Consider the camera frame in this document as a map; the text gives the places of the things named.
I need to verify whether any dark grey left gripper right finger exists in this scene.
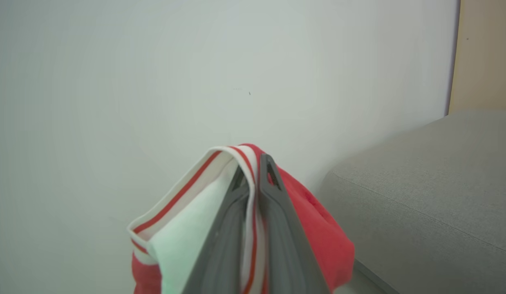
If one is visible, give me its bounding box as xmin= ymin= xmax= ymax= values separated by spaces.
xmin=258 ymin=153 xmax=332 ymax=294

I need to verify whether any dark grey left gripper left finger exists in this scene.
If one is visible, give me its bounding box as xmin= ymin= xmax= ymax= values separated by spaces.
xmin=183 ymin=165 xmax=251 ymax=294

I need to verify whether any red and white garment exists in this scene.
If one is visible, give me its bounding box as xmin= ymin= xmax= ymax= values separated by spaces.
xmin=128 ymin=143 xmax=355 ymax=294

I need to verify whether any grey fabric sofa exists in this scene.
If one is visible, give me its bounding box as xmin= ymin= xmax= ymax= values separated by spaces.
xmin=316 ymin=109 xmax=506 ymax=294

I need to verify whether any beige wall panel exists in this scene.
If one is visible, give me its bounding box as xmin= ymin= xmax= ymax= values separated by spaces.
xmin=448 ymin=0 xmax=506 ymax=115

